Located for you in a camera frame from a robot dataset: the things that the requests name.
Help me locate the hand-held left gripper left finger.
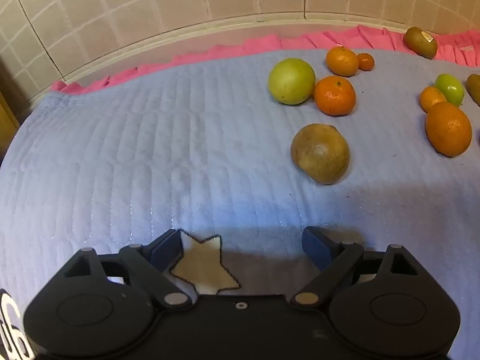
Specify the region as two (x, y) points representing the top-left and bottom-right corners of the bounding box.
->
(62, 229), (194, 308)

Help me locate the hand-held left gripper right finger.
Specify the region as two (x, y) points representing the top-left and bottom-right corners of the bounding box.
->
(292, 226), (422, 308)

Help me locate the large orange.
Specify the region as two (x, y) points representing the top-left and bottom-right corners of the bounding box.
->
(425, 101), (473, 158)

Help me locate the brown kiwi with sticker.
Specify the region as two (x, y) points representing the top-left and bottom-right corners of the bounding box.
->
(404, 26), (438, 60)

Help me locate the yellow-brown round fruit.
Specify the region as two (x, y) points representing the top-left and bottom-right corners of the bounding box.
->
(290, 123), (351, 185)

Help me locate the light blue pink-frilled blanket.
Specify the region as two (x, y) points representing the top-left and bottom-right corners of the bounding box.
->
(0, 25), (480, 308)

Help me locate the large green apple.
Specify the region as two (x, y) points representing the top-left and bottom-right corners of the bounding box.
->
(268, 58), (316, 106)

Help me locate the small orange mandarin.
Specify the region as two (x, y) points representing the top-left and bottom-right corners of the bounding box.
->
(419, 86), (448, 113)

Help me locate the brown wooden furniture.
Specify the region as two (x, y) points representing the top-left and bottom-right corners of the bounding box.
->
(0, 54), (21, 154)

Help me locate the small green lime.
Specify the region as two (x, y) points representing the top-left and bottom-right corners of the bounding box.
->
(434, 74), (466, 107)

